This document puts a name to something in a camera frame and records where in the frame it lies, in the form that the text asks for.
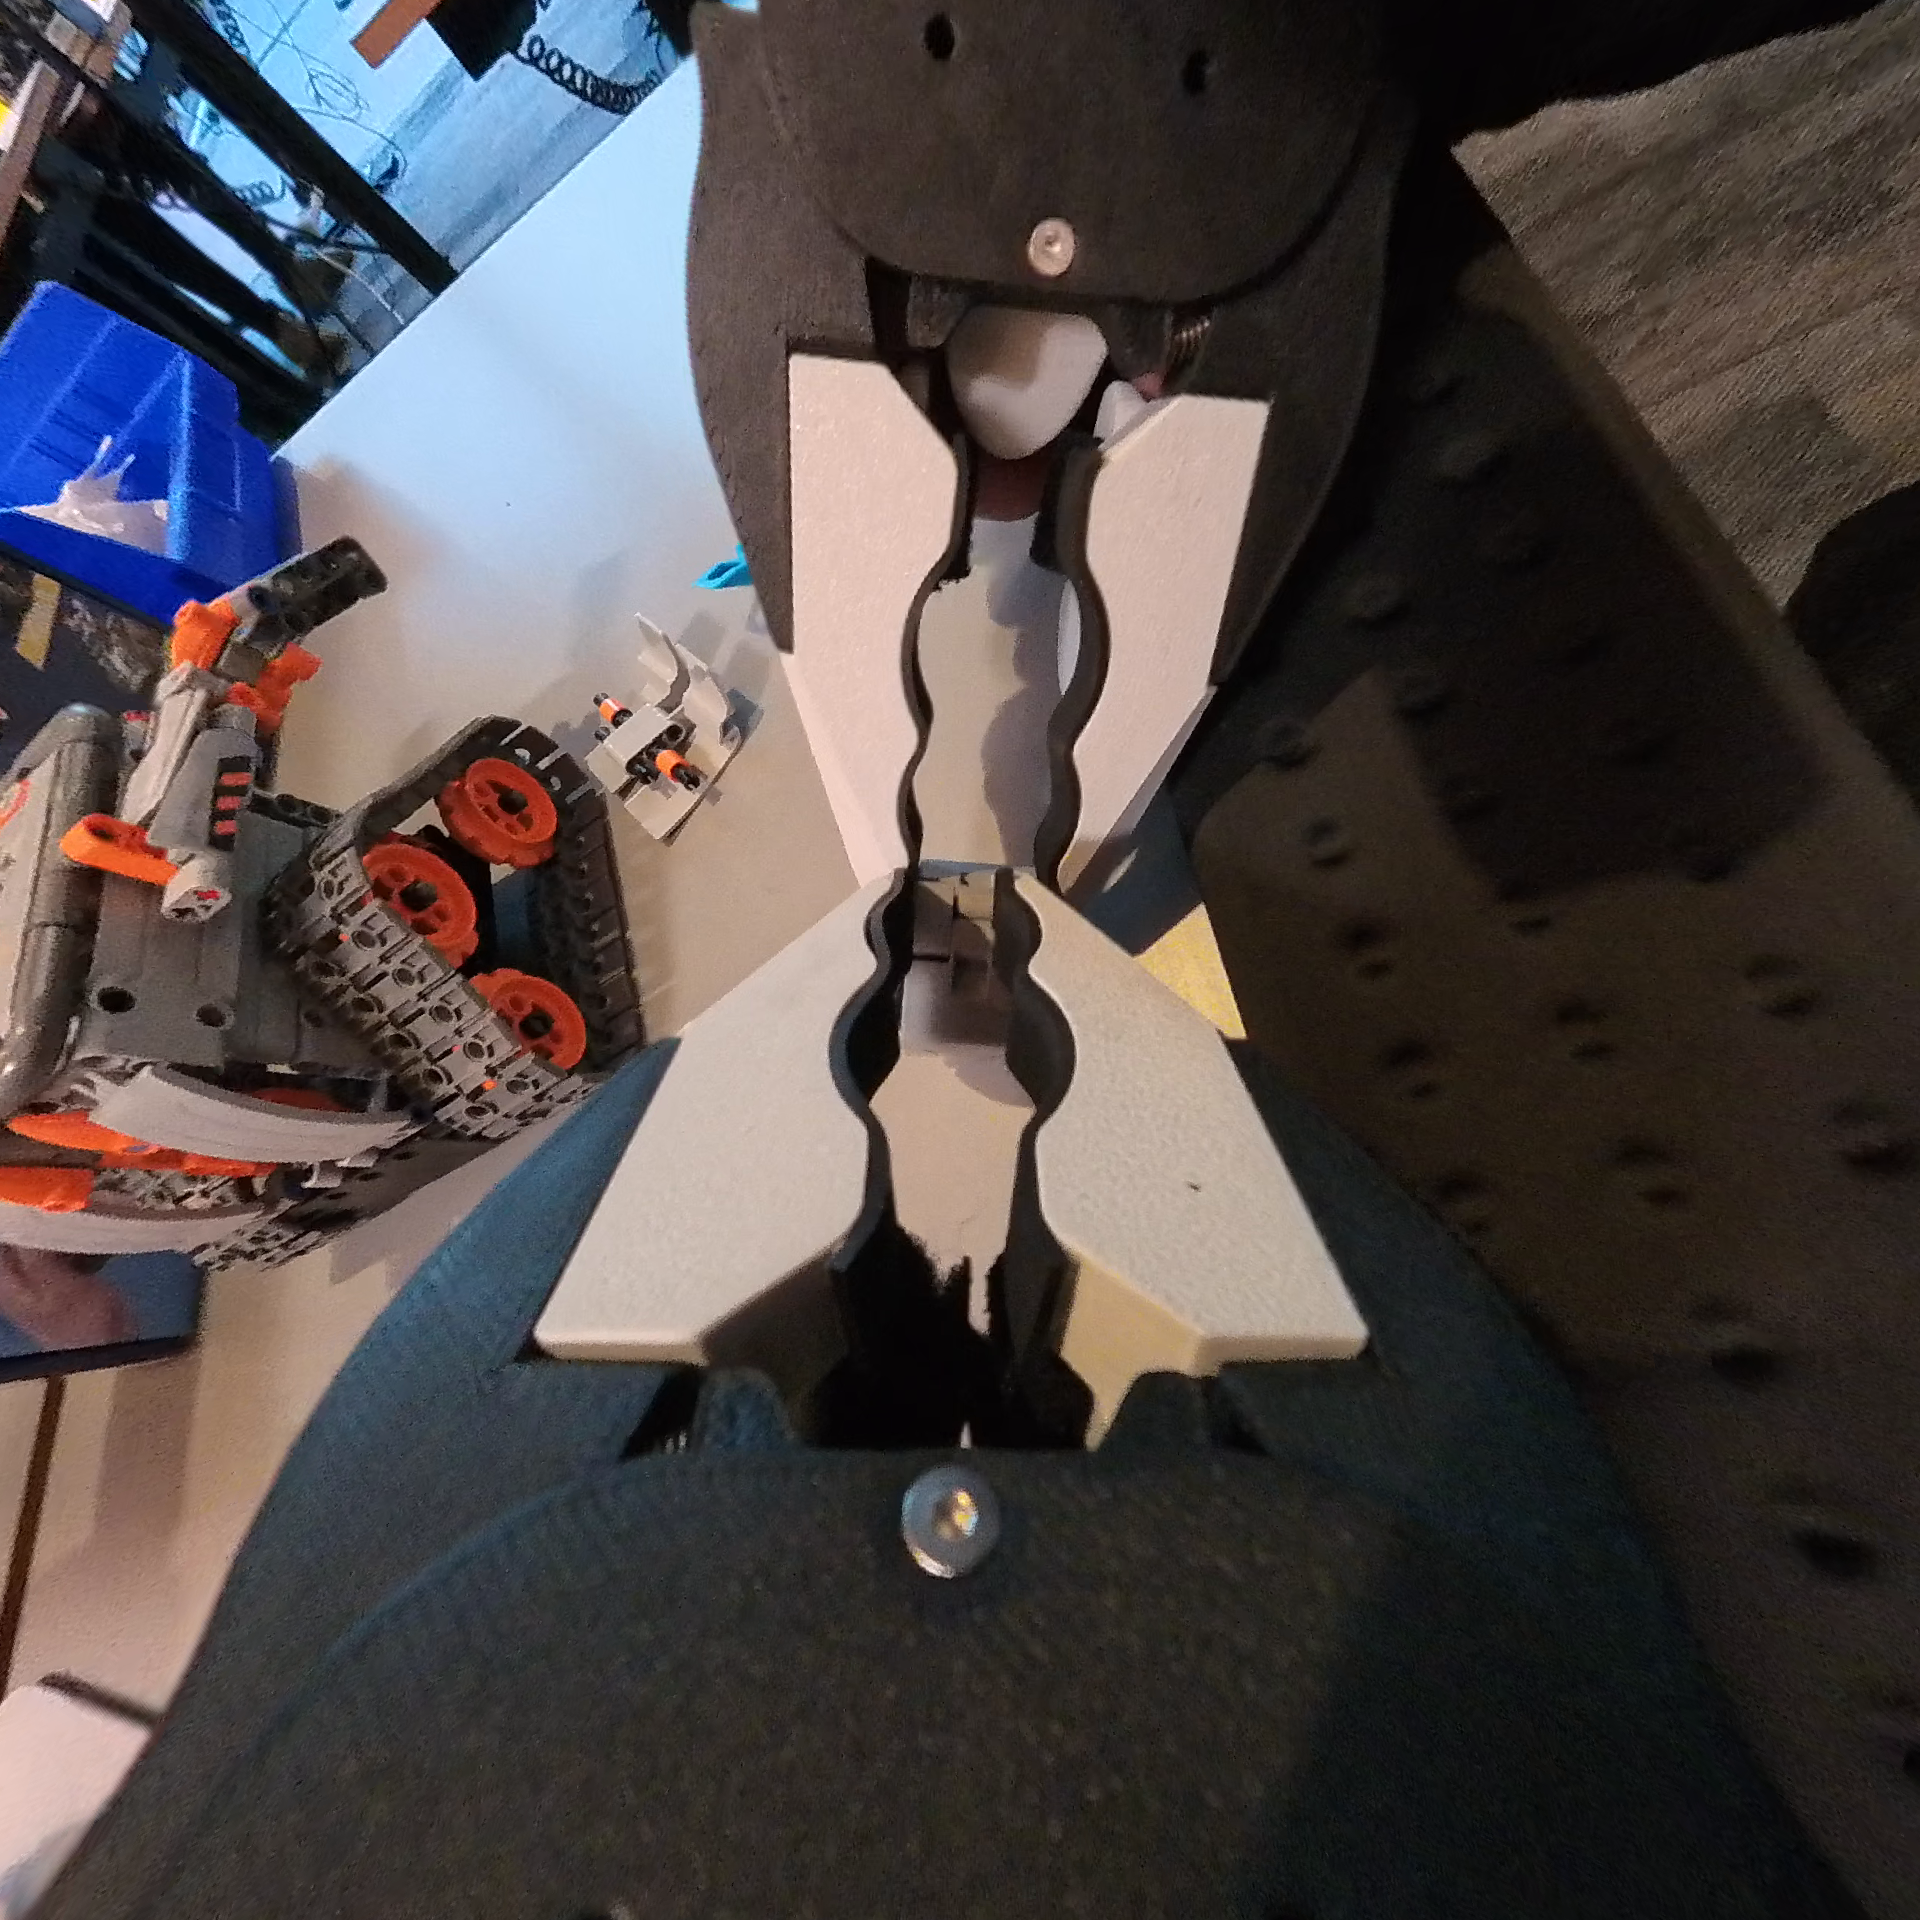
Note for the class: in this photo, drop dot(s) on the grey toy brick assembly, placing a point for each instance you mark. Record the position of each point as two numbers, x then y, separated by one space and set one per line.
960 960

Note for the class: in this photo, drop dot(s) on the small grey winged brick assembly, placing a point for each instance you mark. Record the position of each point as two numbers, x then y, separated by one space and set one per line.
668 735

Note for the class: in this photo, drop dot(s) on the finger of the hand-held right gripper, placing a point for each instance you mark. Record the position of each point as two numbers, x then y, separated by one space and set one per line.
1184 541
848 570

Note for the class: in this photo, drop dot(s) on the blue plastic brick separator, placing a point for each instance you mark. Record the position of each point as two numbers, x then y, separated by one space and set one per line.
723 573

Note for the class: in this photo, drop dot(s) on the blue plastic bin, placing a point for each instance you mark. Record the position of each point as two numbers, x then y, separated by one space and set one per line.
135 405

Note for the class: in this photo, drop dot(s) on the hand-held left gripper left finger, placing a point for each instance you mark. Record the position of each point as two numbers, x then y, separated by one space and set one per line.
720 1184

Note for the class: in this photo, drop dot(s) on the dark printed box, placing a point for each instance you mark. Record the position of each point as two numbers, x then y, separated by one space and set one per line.
75 644

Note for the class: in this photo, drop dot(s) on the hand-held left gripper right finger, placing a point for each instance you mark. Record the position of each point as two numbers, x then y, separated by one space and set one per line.
1184 1184

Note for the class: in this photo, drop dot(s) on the tracked toy robot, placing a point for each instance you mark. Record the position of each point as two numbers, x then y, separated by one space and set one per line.
375 960

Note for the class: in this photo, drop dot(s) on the dark perforated panel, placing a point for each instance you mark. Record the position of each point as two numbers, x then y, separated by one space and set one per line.
1575 974

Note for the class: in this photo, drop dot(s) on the white plastic bag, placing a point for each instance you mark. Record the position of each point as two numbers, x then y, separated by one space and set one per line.
91 488

